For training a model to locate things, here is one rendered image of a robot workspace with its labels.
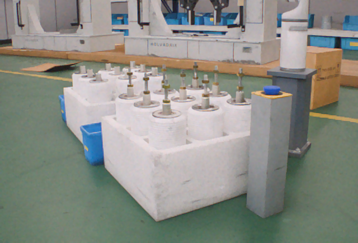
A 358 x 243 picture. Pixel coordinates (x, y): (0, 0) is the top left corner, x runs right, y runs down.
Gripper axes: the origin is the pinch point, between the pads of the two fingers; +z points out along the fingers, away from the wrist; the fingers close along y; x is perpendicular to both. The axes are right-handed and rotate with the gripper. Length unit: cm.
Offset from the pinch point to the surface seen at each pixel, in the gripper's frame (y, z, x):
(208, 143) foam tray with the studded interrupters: 4.6, 30.5, -6.9
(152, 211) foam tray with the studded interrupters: -5, 46, -19
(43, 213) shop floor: -32, 49, -31
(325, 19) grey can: -22, 2, 471
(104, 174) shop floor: -33, 48, -3
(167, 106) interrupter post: -5.0, 21.2, -10.7
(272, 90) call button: 19.6, 16.0, -4.6
